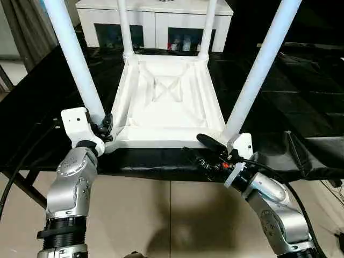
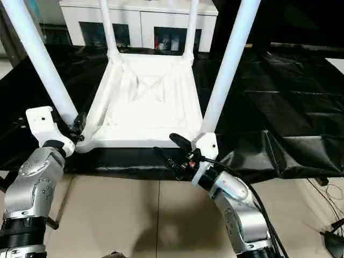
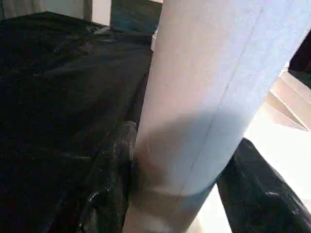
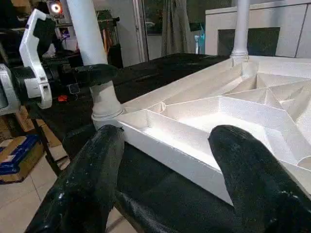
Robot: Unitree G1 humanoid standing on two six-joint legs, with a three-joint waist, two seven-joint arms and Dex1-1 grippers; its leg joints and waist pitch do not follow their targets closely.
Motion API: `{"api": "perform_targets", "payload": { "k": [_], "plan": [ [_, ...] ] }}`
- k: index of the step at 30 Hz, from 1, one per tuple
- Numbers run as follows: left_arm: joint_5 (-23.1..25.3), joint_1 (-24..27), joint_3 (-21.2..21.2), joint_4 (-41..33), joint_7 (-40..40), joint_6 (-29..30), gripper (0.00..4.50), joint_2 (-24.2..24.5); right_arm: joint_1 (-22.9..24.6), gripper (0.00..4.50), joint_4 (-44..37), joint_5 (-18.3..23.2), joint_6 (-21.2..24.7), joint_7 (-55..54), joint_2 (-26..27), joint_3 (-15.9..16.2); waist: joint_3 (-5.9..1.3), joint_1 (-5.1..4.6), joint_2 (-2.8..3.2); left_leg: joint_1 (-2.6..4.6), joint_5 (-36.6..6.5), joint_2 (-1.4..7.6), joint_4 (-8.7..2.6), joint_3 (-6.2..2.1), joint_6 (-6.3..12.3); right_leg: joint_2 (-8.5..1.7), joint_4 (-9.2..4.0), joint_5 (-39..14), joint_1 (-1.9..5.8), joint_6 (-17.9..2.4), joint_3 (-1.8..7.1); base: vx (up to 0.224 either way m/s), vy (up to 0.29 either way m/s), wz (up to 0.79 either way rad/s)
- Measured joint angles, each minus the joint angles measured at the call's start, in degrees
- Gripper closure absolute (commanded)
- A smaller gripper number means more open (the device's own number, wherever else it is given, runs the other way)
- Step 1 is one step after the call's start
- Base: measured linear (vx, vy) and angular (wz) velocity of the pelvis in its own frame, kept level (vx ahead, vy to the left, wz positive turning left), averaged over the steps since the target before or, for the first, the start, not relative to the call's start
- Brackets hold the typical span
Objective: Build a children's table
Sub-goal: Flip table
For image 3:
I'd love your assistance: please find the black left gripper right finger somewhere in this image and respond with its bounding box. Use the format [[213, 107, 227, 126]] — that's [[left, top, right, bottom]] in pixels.
[[216, 138, 311, 233]]

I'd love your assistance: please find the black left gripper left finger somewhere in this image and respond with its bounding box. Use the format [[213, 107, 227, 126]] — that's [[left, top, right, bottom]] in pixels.
[[77, 121, 139, 233]]

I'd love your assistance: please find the white plastic table top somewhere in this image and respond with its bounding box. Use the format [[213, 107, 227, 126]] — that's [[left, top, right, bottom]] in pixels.
[[190, 70, 311, 233]]

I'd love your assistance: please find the white plastic table leg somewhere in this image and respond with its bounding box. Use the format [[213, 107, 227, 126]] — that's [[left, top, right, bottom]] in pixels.
[[121, 0, 311, 233]]

